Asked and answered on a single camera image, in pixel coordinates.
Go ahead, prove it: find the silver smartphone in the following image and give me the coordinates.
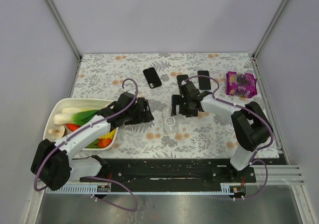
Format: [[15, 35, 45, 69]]
[[197, 70, 211, 91]]

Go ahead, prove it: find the clear magsafe phone case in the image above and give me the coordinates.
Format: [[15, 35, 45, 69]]
[[162, 109, 178, 135]]

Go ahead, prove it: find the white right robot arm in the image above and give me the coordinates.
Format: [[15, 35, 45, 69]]
[[171, 81, 274, 171]]

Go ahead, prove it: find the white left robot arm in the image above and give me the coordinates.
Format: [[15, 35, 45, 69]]
[[31, 92, 154, 191]]

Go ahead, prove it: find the black phone case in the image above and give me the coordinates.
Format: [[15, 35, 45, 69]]
[[143, 67, 162, 89]]

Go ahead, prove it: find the dark smartphone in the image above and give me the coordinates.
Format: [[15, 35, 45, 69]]
[[176, 74, 188, 95]]

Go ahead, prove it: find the yellow corn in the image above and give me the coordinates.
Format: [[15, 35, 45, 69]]
[[99, 129, 118, 140]]

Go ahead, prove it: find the floral tablecloth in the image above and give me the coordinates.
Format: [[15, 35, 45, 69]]
[[55, 52, 280, 160]]

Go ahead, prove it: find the green pea pod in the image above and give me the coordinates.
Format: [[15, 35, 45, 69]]
[[85, 139, 100, 149]]

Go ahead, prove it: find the purple snack bag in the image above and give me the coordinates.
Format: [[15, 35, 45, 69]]
[[226, 71, 258, 98]]

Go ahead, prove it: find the white green leek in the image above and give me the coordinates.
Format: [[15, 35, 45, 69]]
[[53, 110, 99, 126]]

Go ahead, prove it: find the orange carrot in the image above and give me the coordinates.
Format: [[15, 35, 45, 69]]
[[66, 123, 80, 132]]

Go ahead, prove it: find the white plastic bin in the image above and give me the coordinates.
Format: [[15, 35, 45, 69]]
[[42, 98, 119, 151]]

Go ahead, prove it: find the brown mushroom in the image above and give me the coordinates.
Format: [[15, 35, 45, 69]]
[[48, 125, 67, 139]]

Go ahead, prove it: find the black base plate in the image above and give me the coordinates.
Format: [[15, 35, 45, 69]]
[[96, 158, 256, 184]]

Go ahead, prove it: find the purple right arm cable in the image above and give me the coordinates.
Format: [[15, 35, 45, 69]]
[[183, 76, 275, 200]]

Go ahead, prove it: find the white cable duct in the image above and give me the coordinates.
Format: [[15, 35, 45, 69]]
[[45, 182, 111, 195]]

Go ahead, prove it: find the aluminium rail frame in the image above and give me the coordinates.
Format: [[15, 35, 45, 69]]
[[34, 164, 305, 185]]

